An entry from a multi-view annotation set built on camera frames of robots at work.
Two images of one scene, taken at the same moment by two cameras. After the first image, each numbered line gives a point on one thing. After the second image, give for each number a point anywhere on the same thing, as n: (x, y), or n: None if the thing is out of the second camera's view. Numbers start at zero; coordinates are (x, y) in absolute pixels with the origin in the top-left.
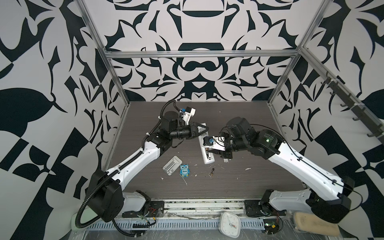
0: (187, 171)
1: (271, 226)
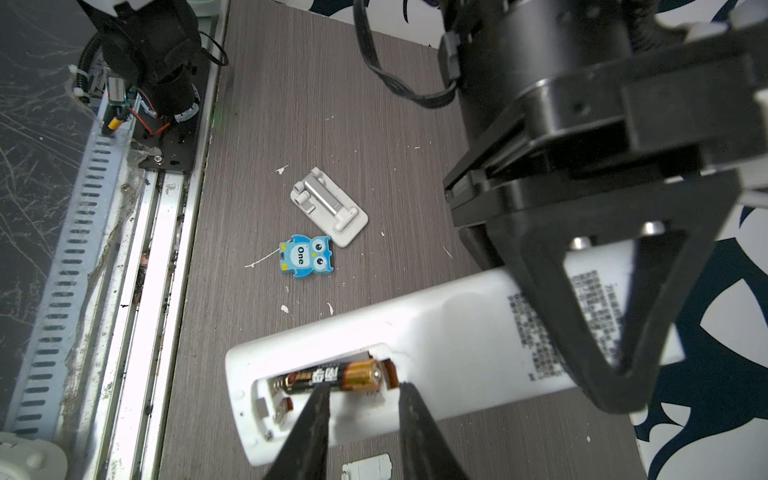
0: (303, 257)
1: None
